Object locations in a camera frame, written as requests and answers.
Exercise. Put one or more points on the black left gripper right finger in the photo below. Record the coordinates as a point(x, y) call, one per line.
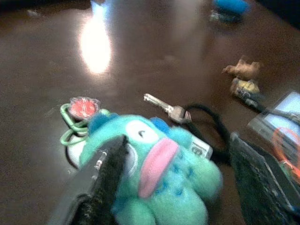
point(257, 185)

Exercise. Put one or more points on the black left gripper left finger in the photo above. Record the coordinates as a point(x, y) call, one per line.
point(98, 182)

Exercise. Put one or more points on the green carabiner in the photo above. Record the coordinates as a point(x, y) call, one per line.
point(70, 126)

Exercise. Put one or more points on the white rectangular tag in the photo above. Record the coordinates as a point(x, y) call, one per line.
point(200, 147)

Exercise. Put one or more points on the red round charm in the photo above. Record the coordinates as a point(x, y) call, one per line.
point(83, 109)

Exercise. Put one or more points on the silver key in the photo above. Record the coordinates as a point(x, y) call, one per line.
point(167, 106)

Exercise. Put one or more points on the yellow toy vehicle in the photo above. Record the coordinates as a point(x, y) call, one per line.
point(246, 90)

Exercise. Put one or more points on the brown animal figurine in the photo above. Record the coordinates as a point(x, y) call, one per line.
point(242, 68)

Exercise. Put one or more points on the blue object with base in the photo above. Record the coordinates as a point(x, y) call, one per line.
point(228, 9)

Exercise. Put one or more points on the tablet with dark frame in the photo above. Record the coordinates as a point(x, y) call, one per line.
point(279, 119)

